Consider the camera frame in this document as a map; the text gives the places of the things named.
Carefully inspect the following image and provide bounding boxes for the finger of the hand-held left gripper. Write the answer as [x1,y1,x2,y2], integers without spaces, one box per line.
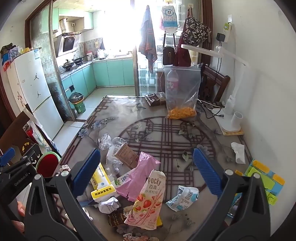
[3,144,42,175]
[0,148,16,166]

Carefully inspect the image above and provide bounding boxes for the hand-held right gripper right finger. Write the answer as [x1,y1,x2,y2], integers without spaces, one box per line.
[187,148,271,241]

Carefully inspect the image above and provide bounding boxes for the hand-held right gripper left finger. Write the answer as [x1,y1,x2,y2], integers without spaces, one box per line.
[23,148,110,241]

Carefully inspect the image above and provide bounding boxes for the yellow white box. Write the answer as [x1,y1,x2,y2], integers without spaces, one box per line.
[90,162,116,200]

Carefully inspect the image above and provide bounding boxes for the clear plastic wrapper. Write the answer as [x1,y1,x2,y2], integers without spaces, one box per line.
[98,133,114,151]

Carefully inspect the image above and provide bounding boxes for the white clear plastic packet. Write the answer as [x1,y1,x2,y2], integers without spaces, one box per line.
[106,137,127,176]

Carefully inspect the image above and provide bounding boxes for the green white carton piece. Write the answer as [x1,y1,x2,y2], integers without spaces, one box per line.
[114,173,130,187]

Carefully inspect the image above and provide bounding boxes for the blue white wrapper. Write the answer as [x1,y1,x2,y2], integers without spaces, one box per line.
[166,185,200,212]

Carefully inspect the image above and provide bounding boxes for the white paper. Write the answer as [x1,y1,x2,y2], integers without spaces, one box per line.
[98,197,122,214]

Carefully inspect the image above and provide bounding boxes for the pink packet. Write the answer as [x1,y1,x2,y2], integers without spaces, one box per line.
[116,152,161,202]

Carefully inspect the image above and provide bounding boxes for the small dark brown packet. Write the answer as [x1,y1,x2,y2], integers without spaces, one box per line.
[108,209,127,227]

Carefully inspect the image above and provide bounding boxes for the strawberry biscuit box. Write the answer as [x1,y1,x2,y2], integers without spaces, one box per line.
[124,170,165,230]

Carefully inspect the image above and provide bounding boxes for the black shoulder bag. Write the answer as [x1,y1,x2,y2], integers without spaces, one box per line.
[162,46,176,66]

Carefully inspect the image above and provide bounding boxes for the person's left hand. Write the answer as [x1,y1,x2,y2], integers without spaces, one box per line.
[11,200,26,235]

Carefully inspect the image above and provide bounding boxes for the carved brown wooden chair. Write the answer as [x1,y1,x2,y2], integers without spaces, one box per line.
[0,109,63,163]

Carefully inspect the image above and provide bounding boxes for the crumpled white tissue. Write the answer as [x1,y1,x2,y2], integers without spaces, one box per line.
[231,142,245,164]

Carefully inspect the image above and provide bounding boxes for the wooden coaster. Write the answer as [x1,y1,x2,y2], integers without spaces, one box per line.
[220,127,244,136]

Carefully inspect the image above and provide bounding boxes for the colourful toy block board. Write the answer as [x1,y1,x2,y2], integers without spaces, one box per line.
[235,159,285,205]

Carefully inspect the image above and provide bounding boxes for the wooden dining table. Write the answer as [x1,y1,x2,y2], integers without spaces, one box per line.
[53,95,252,241]

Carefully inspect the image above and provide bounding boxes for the white power strip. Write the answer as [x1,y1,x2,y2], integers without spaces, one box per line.
[211,107,226,118]

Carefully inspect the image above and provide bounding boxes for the green kitchen waste bin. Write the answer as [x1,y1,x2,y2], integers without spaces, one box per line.
[69,92,86,114]

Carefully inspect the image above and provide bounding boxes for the white desk lamp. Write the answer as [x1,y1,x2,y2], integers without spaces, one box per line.
[180,44,248,133]

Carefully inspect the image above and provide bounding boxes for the clear zip bag orange snacks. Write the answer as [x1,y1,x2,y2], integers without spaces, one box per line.
[164,65,201,120]

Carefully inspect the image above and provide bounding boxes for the white refrigerator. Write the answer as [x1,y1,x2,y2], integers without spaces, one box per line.
[6,47,64,142]

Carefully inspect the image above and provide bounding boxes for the dark wooden chair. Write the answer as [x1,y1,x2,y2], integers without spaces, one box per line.
[199,63,230,102]

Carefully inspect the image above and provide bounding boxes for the dark snack packet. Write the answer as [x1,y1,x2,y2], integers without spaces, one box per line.
[144,91,166,106]

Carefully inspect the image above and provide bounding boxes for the blue red box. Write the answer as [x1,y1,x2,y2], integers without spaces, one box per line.
[2,54,13,71]

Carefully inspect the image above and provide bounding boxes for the plastic bottle pink label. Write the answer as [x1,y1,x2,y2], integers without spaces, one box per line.
[166,69,179,93]

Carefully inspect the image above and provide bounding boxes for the turquoise kitchen base cabinets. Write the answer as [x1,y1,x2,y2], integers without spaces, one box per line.
[61,58,136,98]

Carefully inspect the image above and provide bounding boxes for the black wok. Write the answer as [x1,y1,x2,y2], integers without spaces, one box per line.
[62,59,78,70]

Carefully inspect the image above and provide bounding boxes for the dark cloth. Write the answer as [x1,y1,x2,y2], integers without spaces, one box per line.
[0,43,14,57]

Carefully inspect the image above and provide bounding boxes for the stack of clear storage boxes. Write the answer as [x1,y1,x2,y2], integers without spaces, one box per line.
[138,65,164,95]

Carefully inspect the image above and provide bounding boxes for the dark red garment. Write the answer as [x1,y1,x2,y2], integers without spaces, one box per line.
[173,35,192,67]

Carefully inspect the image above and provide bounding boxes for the steel range hood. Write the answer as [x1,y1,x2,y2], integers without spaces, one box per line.
[55,32,81,57]

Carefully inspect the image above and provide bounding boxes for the plaid hanging towel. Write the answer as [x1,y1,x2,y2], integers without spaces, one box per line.
[138,5,158,75]

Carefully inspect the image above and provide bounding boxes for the letter print bag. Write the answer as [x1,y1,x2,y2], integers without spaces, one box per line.
[179,17,212,47]

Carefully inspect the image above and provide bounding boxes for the blue white hanging tissue pack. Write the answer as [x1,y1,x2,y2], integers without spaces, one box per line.
[161,5,178,34]

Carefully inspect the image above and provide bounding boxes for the white green wall device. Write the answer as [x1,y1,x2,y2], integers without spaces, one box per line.
[222,22,232,43]

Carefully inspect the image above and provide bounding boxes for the turquoise kitchen wall cabinets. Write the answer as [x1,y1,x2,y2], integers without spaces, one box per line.
[42,8,94,35]

